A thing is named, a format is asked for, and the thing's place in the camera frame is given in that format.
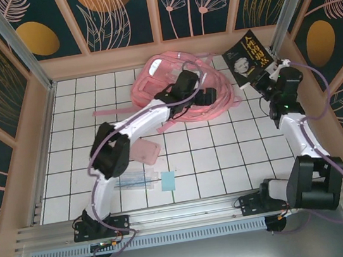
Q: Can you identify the black portrait cover book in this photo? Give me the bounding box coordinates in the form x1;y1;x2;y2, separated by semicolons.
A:
218;26;283;91

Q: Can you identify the pink backpack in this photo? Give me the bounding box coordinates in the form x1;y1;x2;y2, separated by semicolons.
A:
85;41;245;143

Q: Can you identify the pink pencil case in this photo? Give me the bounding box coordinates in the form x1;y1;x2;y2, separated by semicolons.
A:
127;136;164;169

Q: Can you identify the light blue notepad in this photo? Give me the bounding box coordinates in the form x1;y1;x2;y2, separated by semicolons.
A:
158;170;178;193

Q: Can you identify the clear plastic ruler pouch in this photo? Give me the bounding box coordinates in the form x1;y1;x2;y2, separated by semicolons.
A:
112;165;161;196

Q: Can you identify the small circuit board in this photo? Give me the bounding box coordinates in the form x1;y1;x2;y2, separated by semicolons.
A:
90;237;120;252

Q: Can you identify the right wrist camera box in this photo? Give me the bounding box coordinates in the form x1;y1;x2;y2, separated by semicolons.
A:
269;57;292;77

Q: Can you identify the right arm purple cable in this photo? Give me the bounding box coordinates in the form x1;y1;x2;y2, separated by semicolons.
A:
247;53;343;237

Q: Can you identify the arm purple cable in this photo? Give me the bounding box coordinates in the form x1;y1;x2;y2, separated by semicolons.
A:
247;53;343;237
68;58;233;257

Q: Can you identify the aluminium frame post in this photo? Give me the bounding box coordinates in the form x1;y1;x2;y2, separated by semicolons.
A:
262;0;329;55
0;0;56;97

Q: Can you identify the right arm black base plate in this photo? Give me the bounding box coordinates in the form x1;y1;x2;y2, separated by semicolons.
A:
237;188;298;217

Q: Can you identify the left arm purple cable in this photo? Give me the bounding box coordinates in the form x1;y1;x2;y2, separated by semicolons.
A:
68;58;233;257

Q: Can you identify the aluminium front rail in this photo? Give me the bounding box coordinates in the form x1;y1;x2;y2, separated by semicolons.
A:
11;177;343;253

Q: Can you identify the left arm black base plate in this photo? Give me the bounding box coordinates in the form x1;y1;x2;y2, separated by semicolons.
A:
72;213;133;244

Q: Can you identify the grey slotted cable duct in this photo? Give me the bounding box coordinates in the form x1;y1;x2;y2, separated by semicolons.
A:
28;217;268;257

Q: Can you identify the metal table side rail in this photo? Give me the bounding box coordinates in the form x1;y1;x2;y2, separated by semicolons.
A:
9;82;75;227

